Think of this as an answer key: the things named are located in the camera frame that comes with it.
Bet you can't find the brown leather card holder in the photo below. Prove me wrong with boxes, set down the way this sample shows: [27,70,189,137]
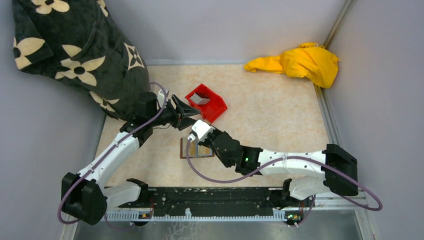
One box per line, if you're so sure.
[179,137,215,159]

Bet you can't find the black floral plush blanket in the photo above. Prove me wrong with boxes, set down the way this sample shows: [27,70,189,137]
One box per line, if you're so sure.
[11,0,150,121]

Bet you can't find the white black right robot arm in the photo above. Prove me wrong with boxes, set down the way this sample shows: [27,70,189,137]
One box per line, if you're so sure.
[187,120,359,206]

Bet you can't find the yellow credit card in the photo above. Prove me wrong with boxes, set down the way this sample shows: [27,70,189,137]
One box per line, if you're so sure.
[182,139,197,158]
[197,145,213,157]

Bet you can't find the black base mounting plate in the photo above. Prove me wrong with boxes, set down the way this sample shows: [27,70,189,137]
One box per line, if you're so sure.
[120,187,312,217]

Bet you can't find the grey cards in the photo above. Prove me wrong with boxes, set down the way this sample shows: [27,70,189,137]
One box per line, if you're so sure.
[190,93,210,106]

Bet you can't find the yellow crumpled cloth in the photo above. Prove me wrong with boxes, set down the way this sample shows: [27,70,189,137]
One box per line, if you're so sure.
[243,42,340,89]

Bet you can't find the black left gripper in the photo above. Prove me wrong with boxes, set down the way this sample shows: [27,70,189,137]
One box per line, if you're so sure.
[149,94,202,131]

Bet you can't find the aluminium frame rail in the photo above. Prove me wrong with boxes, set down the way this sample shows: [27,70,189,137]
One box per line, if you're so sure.
[267,187,369,211]

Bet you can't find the white slotted cable duct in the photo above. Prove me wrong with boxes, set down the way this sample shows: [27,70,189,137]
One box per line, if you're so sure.
[106,208,288,222]

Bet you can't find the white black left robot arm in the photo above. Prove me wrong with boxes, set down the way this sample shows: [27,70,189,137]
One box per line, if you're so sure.
[57,91,201,225]

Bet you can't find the red plastic bin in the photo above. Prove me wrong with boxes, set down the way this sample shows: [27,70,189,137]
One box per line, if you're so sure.
[185,83,228,124]

